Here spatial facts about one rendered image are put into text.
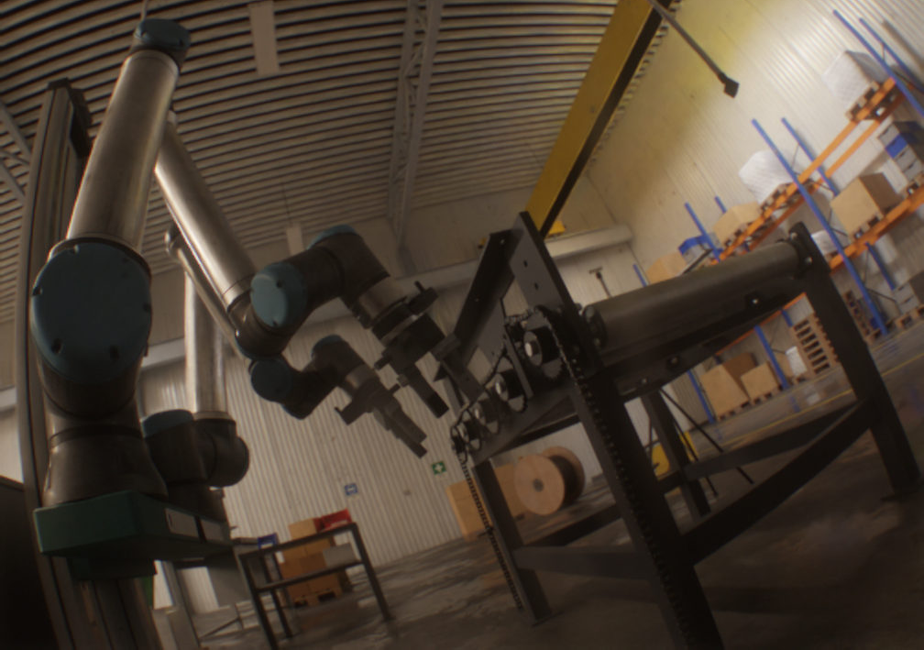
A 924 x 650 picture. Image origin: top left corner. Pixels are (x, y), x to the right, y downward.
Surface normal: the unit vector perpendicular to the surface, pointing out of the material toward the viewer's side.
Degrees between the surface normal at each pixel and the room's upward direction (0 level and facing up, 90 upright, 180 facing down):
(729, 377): 90
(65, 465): 70
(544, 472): 90
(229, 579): 90
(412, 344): 114
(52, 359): 138
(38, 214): 90
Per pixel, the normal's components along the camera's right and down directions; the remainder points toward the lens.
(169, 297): 0.17, -0.44
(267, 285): -0.46, 0.33
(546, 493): -0.73, 0.01
